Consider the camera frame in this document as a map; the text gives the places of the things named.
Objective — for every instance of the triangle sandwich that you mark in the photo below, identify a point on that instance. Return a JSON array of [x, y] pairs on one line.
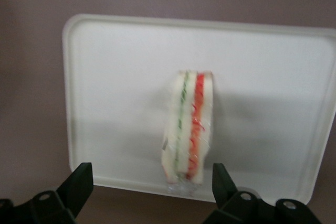
[[186, 129]]

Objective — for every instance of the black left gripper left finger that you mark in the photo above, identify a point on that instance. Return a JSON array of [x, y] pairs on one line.
[[52, 208]]

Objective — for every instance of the cream plastic tray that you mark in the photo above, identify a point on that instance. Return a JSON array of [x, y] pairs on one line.
[[118, 90]]

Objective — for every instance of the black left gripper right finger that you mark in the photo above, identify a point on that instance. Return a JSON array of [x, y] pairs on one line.
[[244, 211]]

